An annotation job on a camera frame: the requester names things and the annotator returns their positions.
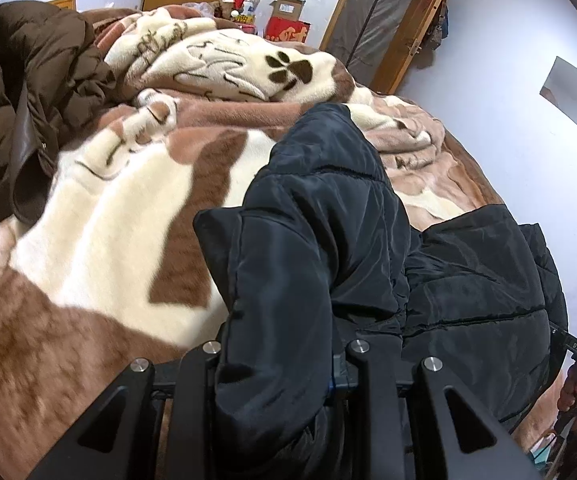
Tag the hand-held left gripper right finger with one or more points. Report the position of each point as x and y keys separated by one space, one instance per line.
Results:
x=363 y=375

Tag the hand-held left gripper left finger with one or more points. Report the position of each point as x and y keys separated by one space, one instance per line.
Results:
x=198 y=370

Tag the black puffer jacket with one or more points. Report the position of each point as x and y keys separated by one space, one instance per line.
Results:
x=318 y=240

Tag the brown cream paw-print blanket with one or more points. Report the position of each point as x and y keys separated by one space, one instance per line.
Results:
x=93 y=240

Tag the hanging bags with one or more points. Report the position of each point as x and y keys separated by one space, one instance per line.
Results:
x=438 y=35

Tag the brown puffer jacket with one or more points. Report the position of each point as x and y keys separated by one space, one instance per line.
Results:
x=43 y=60

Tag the red box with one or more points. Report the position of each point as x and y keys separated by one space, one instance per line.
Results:
x=286 y=32

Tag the grey zip curtain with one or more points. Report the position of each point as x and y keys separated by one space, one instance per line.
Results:
x=373 y=20

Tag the wooden framed door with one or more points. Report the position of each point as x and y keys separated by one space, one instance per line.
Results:
x=338 y=15

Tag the red santa hat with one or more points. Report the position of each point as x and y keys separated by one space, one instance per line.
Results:
x=232 y=1

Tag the open cardboard box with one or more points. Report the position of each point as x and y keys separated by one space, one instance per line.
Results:
x=286 y=9

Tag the grey wall sheet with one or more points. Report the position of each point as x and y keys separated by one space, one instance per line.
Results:
x=568 y=91

